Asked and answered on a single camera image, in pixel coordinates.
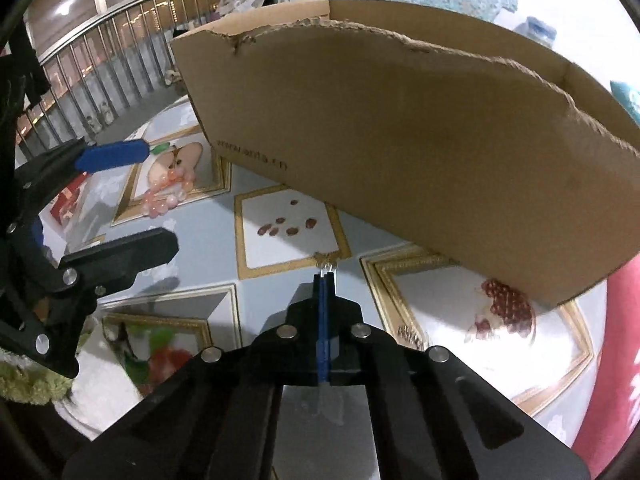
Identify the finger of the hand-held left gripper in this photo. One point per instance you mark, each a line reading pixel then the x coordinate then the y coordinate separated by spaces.
pixel 115 156
pixel 125 255

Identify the fruit print tablecloth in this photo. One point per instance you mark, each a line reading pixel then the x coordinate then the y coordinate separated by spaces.
pixel 200 255

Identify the pink floral blanket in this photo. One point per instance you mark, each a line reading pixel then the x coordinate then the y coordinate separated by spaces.
pixel 615 360

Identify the white green plush cloth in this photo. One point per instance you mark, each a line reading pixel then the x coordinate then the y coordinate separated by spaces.
pixel 30 385

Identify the water dispenser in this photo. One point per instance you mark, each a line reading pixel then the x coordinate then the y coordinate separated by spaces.
pixel 540 32

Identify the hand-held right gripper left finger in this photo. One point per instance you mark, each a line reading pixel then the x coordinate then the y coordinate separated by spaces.
pixel 307 315

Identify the teal pillow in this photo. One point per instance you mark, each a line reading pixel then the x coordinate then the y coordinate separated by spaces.
pixel 627 97

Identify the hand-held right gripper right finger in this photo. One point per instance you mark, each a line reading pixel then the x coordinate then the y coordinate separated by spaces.
pixel 347 317

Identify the metal stair railing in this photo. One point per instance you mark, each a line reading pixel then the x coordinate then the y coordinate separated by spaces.
pixel 115 60

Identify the brown cardboard box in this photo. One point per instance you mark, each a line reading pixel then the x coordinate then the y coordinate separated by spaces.
pixel 400 150

